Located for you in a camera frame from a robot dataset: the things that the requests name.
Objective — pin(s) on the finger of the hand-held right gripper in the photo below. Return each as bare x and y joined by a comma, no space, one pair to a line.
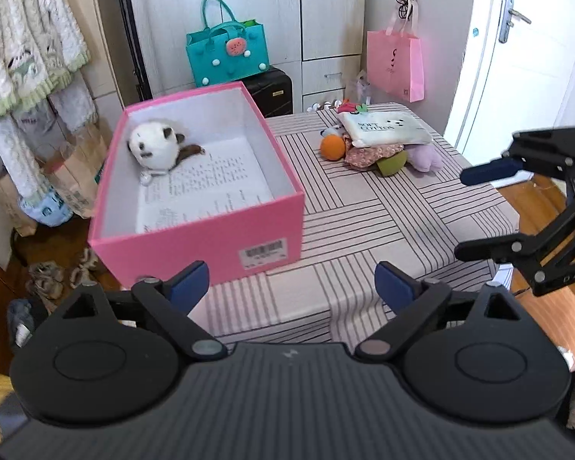
488,172
488,249

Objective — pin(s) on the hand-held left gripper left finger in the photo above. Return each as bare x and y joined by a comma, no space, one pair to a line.
191,282

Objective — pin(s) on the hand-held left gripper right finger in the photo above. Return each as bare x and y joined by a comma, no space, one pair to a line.
393,285

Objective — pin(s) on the pink cardboard box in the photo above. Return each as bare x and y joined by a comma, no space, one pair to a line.
196,249

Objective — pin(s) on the purple plush toy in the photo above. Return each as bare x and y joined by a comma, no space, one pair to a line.
426,158

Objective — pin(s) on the white wet wipes pack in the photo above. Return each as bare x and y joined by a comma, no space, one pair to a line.
388,129

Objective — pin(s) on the floral fabric pouch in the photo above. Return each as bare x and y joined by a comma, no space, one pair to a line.
369,155

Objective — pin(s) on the white panda plush toy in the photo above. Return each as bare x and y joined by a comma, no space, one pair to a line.
151,141

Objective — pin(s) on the orange plush toy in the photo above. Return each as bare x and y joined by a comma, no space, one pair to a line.
333,146

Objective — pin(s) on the red strawberry plush toy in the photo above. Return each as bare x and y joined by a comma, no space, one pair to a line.
352,105

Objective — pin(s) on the striped tablecloth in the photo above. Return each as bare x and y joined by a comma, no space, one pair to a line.
388,230

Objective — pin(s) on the orange striped pants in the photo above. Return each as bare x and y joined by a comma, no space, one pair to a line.
556,306

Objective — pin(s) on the green plush toy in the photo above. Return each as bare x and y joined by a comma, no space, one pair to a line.
393,165

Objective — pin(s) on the printed paper sheet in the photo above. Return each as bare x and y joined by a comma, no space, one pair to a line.
206,187

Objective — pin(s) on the white door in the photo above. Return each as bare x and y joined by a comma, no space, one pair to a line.
532,81

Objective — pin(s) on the beige fuzzy slipper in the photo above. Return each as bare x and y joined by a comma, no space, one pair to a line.
84,266
45,280

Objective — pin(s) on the pink paper bag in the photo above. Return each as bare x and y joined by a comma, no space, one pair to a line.
395,62

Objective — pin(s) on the clear plastic bag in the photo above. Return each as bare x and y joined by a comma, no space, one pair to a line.
364,88

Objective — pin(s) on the small white plush toy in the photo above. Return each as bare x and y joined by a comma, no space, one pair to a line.
333,130

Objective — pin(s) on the blue patterned package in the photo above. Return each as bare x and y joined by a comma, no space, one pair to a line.
45,208

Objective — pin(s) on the dark bag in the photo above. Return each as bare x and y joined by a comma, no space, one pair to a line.
21,318

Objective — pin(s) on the black suitcase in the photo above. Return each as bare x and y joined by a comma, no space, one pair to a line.
273,91

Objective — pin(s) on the teal tote bag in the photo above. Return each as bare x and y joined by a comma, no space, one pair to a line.
230,57

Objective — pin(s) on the black tripod pole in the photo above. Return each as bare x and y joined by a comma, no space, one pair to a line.
129,33

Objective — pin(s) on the white wardrobe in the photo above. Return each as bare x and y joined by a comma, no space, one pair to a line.
268,9

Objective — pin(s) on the white fuzzy robe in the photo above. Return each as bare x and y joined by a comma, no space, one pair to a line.
24,33

